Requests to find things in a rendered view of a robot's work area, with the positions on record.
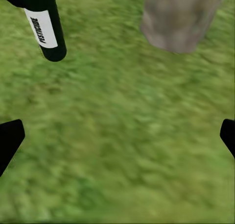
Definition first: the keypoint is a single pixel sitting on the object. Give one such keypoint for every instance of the tree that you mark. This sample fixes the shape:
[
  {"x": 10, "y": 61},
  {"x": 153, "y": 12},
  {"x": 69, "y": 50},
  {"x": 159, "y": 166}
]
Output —
[{"x": 177, "y": 25}]

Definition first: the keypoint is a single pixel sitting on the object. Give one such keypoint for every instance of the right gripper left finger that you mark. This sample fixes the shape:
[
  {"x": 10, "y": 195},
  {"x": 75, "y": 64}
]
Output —
[{"x": 11, "y": 136}]

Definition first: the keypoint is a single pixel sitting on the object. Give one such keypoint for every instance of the pesticide atomizer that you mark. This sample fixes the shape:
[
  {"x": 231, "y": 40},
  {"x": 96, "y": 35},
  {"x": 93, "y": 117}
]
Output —
[{"x": 44, "y": 19}]

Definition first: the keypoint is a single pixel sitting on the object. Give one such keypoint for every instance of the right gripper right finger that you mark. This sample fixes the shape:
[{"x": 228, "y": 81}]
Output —
[{"x": 227, "y": 134}]

